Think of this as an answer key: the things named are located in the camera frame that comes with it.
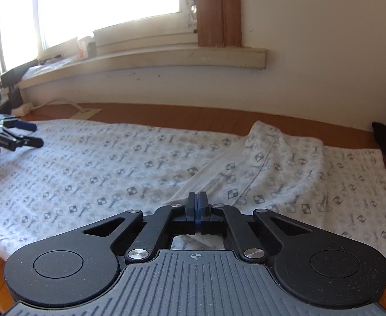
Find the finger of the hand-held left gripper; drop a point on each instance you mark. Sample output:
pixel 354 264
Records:
pixel 31 142
pixel 28 126

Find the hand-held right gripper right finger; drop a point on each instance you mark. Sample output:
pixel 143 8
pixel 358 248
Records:
pixel 202 205

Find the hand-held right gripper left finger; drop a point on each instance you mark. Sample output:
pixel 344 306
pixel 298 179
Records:
pixel 193 205

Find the white checker-print pajama garment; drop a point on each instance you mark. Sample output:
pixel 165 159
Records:
pixel 113 171

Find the white power strip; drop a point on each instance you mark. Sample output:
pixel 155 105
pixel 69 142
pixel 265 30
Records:
pixel 23 108

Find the clear plastic bag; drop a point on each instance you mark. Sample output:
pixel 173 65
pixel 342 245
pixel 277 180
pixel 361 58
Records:
pixel 51 65

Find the clear jar with orange label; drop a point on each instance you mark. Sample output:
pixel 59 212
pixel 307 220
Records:
pixel 86 47

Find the bright window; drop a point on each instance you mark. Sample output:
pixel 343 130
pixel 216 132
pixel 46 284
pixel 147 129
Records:
pixel 97 0

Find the beige window sill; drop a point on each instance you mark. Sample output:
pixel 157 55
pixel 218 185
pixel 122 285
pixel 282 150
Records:
pixel 179 59

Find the clear plastic hanging clip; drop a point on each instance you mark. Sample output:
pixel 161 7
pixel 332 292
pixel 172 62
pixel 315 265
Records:
pixel 191 6

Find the brown wooden window trim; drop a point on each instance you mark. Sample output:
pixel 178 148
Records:
pixel 217 6

